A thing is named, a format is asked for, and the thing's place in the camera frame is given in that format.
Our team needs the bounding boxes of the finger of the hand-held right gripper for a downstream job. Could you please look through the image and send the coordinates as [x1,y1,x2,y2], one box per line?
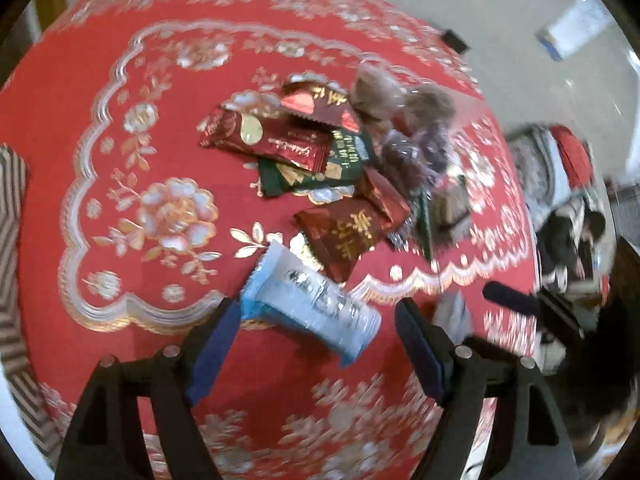
[482,280,542,318]

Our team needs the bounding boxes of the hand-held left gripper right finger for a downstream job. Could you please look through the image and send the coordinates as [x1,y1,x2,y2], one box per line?
[395,297,578,480]

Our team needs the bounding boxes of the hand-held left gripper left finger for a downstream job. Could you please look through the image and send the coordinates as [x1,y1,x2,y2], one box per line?
[55,299,242,480]

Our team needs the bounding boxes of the light blue snack packet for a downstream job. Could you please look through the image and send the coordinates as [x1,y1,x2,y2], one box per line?
[240,239,383,368]

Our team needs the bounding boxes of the dark red gold-oval snack packet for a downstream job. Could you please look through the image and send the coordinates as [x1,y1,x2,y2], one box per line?
[197,107,333,173]

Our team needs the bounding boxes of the grey snack packet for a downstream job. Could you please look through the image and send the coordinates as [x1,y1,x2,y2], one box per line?
[432,290,473,343]

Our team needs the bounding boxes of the dark cloth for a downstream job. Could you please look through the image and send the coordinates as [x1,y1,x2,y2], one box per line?
[537,205,608,291]

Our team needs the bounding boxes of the brown snack packet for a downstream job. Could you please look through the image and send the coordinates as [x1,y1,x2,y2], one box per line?
[427,180,473,241]

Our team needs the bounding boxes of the thin green snack packet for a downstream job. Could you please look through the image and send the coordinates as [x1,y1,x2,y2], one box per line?
[417,187,436,261]

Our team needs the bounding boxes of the silver foil candy wrapper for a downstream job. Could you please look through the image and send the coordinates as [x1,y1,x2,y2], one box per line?
[387,215,418,253]

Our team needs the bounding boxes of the red gold-lettered snack packet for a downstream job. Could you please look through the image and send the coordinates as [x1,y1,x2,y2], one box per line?
[280,80,361,133]
[294,199,393,285]

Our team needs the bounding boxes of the floral cushion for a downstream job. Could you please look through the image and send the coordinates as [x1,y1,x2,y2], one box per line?
[505,125,568,221]

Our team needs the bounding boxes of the plain red snack packet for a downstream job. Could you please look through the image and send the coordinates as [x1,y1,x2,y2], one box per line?
[357,165,413,233]

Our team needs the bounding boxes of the red cloth item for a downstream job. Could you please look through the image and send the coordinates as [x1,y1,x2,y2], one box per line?
[552,127,593,188]

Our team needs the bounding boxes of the clear-wrapped brown candy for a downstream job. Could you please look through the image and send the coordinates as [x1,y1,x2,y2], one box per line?
[380,130,426,191]
[350,62,403,121]
[402,82,458,131]
[420,122,458,186]

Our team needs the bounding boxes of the small black block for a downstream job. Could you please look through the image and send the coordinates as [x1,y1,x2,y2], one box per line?
[442,31,471,55]

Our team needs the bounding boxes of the red floral tablecloth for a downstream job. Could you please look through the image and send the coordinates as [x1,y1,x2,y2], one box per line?
[0,0,543,480]

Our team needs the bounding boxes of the blue and white paper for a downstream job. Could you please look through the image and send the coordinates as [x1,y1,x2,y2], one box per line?
[535,0,613,61]

